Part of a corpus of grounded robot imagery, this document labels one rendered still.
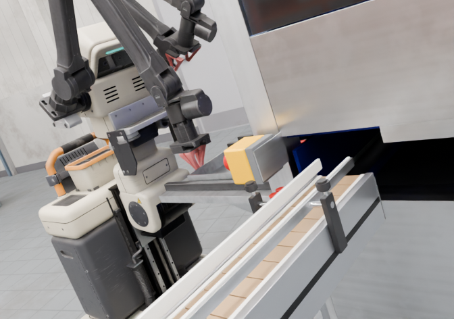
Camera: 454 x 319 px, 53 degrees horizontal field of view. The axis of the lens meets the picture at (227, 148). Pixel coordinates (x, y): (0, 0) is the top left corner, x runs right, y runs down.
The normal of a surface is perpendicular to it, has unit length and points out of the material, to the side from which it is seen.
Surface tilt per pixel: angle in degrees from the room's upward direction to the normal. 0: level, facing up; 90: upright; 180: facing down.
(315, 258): 90
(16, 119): 90
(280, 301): 90
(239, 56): 90
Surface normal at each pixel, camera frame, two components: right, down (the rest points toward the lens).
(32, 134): -0.41, 0.37
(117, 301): 0.72, -0.06
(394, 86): -0.61, 0.40
